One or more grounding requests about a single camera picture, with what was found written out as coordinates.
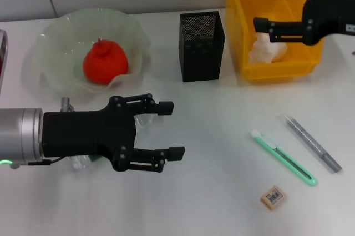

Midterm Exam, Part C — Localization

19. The green utility knife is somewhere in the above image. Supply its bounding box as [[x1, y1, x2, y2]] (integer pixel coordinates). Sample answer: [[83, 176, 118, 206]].
[[250, 129, 318, 188]]

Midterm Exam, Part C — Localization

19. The red-orange fruit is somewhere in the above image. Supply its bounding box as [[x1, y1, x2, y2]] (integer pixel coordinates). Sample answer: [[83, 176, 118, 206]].
[[83, 38, 129, 86]]

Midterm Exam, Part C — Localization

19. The yellow plastic storage bin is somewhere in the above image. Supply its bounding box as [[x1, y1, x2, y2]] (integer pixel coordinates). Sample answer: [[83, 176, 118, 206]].
[[224, 0, 326, 85]]

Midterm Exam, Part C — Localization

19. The white paper ball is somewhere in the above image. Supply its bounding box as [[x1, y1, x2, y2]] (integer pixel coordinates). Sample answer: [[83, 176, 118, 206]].
[[248, 32, 288, 65]]

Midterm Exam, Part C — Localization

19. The black mesh pen holder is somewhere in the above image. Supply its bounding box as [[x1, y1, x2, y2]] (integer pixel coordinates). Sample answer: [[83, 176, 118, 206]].
[[179, 11, 226, 83]]

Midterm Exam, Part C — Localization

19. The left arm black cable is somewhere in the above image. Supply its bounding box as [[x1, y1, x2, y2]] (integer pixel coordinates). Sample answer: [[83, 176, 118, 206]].
[[27, 156, 64, 167]]

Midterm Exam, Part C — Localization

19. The grey marker pen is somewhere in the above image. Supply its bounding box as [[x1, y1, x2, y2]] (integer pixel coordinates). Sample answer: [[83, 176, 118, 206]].
[[278, 113, 343, 174]]

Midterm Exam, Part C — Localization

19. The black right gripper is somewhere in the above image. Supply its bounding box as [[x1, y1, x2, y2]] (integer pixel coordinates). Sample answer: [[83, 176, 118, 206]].
[[252, 0, 355, 46]]

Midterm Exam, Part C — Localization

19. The clear plastic water bottle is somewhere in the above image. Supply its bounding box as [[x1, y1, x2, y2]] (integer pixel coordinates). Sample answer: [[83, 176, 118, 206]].
[[67, 113, 165, 174]]

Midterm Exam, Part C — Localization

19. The translucent wavy fruit plate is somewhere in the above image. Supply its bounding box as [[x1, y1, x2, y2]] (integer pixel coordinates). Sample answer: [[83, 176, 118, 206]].
[[32, 8, 152, 94]]

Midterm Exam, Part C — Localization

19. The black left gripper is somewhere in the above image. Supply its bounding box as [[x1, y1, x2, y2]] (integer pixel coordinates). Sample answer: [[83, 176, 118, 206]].
[[41, 93, 186, 174]]

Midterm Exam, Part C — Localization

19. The beige eraser with barcode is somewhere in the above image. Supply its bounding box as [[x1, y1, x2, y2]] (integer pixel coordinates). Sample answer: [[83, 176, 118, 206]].
[[260, 185, 288, 210]]

